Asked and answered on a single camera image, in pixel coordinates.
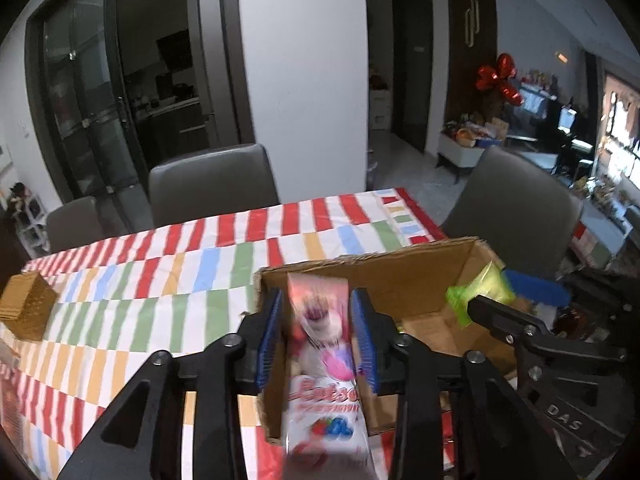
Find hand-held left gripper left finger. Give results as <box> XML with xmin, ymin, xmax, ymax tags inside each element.
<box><xmin>57</xmin><ymin>287</ymin><xmax>288</xmax><ymax>480</ymax></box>

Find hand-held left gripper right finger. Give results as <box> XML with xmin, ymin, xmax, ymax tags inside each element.
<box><xmin>348</xmin><ymin>287</ymin><xmax>576</xmax><ymax>480</ymax></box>

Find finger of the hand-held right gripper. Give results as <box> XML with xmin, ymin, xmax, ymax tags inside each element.
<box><xmin>465</xmin><ymin>294</ymin><xmax>628</xmax><ymax>376</ymax></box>
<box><xmin>502</xmin><ymin>269</ymin><xmax>640</xmax><ymax>321</ymax></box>

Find small green snack packet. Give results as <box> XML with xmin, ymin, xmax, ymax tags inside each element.
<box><xmin>445</xmin><ymin>260</ymin><xmax>516</xmax><ymax>328</ymax></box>

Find brown cardboard box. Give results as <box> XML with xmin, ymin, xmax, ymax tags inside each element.
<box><xmin>252</xmin><ymin>236</ymin><xmax>551</xmax><ymax>446</ymax></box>

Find white pink snack packet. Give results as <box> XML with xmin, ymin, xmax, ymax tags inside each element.
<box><xmin>280</xmin><ymin>272</ymin><xmax>376</xmax><ymax>480</ymax></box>

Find grey dining chair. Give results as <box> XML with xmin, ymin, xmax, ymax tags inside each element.
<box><xmin>150</xmin><ymin>143</ymin><xmax>280</xmax><ymax>228</ymax></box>
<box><xmin>46</xmin><ymin>196</ymin><xmax>108</xmax><ymax>255</ymax></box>
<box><xmin>442</xmin><ymin>146</ymin><xmax>585</xmax><ymax>281</ymax></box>

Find striped colourful tablecloth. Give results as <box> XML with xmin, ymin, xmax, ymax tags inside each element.
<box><xmin>0</xmin><ymin>187</ymin><xmax>451</xmax><ymax>480</ymax></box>

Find red foil balloons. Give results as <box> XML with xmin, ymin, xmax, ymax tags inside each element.
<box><xmin>475</xmin><ymin>52</ymin><xmax>526</xmax><ymax>107</ymax></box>

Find woven wicker box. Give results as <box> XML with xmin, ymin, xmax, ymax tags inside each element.
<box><xmin>0</xmin><ymin>271</ymin><xmax>58</xmax><ymax>342</ymax></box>

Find dark hallway door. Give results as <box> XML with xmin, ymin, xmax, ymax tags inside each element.
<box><xmin>391</xmin><ymin>0</ymin><xmax>433</xmax><ymax>153</ymax></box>

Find white shelf with toys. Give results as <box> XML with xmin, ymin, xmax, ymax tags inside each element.
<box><xmin>0</xmin><ymin>180</ymin><xmax>51</xmax><ymax>256</ymax></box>

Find dark sliding glass door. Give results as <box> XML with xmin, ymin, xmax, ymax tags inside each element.
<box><xmin>25</xmin><ymin>0</ymin><xmax>251</xmax><ymax>201</ymax></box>

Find dark wood wall panel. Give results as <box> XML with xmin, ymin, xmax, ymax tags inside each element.
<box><xmin>446</xmin><ymin>0</ymin><xmax>498</xmax><ymax>151</ymax></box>

